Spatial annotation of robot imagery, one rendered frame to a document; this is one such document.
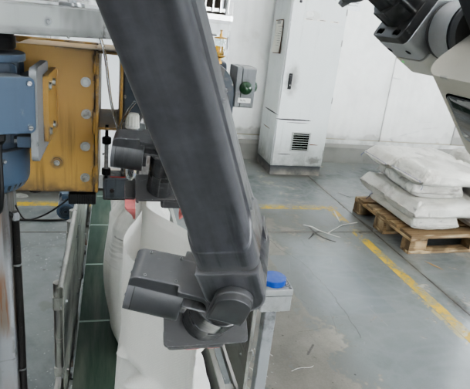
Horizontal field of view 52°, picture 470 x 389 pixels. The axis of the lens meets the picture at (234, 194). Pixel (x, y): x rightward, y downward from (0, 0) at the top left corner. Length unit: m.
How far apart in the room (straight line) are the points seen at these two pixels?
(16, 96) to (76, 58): 0.26
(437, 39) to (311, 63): 4.08
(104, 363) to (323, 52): 3.86
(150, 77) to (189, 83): 0.02
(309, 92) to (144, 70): 4.61
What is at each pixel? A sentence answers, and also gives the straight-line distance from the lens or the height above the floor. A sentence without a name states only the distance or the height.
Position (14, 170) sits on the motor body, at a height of 1.13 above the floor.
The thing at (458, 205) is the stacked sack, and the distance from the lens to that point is 3.79.
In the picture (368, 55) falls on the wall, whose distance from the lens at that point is 5.79.
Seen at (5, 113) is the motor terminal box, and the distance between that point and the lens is 0.86.
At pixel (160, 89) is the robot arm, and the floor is 1.38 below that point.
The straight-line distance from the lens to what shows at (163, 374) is 0.85.
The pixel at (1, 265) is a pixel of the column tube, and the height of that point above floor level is 0.81.
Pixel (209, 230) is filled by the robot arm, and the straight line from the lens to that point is 0.39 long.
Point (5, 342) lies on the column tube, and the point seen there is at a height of 0.59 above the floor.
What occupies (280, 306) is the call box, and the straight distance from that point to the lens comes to 1.19.
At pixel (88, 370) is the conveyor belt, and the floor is 0.38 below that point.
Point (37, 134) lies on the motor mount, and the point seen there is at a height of 1.20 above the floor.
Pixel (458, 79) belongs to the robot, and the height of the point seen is 1.38.
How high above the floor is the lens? 1.42
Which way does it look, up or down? 19 degrees down
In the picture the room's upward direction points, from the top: 6 degrees clockwise
